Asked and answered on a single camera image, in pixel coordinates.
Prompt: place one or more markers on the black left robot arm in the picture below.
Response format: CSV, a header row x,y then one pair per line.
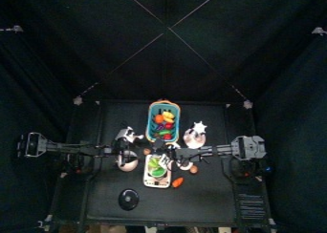
x,y
63,146

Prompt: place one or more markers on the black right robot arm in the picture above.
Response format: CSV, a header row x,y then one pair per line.
x,y
221,150

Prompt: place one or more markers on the orange toy carrot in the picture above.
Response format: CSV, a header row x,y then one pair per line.
x,y
177,181

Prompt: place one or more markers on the beige bowl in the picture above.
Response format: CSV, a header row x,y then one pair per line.
x,y
130,164

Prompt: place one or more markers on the green toy vegetable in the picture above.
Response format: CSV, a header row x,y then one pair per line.
x,y
153,162

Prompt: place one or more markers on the green toy cup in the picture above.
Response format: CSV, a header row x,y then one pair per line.
x,y
158,172

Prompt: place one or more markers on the white toy mushroom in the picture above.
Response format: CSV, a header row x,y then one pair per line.
x,y
185,166

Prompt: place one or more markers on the red toy pepper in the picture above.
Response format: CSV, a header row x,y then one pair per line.
x,y
168,137

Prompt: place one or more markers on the black and white cow toy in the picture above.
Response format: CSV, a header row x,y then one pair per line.
x,y
128,134

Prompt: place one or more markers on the small orange ball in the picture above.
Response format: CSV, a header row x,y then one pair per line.
x,y
146,151

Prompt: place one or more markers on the green toy cucumber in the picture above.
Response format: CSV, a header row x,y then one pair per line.
x,y
164,132

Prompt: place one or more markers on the brown toy egg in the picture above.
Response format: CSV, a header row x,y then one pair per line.
x,y
193,169

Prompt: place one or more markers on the purple toy eggplant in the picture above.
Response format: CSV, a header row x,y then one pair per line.
x,y
160,127

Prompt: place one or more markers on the red toy tomato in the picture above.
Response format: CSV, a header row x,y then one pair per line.
x,y
169,126

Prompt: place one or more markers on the pink white bowl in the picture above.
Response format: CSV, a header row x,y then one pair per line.
x,y
195,139

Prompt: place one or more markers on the teal basket with orange rim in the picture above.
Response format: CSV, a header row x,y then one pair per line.
x,y
162,121

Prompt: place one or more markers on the orange toy fruit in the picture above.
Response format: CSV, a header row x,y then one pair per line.
x,y
158,118

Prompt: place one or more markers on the yellow toy banana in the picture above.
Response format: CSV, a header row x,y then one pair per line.
x,y
169,116

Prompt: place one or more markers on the white spiky star toy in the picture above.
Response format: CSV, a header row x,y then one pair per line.
x,y
199,127

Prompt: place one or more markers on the black round lid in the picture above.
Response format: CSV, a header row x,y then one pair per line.
x,y
129,199

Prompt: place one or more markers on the white printed label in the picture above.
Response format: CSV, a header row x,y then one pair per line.
x,y
251,205

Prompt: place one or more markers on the grey frame clamp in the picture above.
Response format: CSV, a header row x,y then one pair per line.
x,y
248,104
77,100
319,31
16,29

